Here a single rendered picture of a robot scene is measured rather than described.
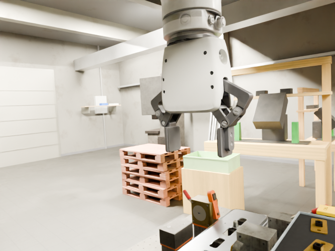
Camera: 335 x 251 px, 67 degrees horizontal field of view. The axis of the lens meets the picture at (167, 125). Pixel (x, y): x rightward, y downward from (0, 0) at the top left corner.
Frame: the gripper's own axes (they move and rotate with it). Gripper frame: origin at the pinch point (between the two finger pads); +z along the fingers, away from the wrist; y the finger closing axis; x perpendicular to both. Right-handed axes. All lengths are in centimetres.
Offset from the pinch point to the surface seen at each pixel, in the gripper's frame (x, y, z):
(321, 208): -59, -7, 28
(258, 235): -40, 7, 33
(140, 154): -250, 279, 69
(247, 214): -76, 25, 44
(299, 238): -35.5, -5.6, 28.3
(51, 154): -358, 824, 133
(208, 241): -46, 28, 44
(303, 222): -45, -4, 28
